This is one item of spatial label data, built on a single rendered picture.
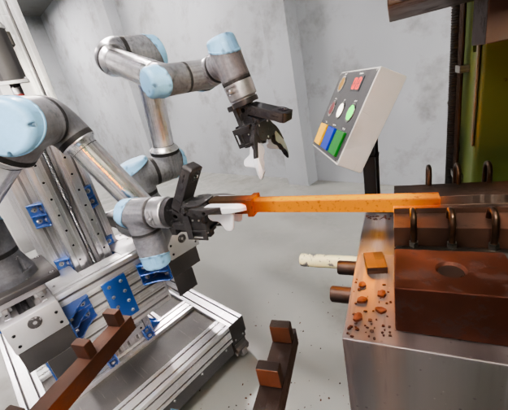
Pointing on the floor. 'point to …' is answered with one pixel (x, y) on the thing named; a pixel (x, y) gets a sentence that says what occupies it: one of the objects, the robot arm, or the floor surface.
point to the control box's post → (370, 175)
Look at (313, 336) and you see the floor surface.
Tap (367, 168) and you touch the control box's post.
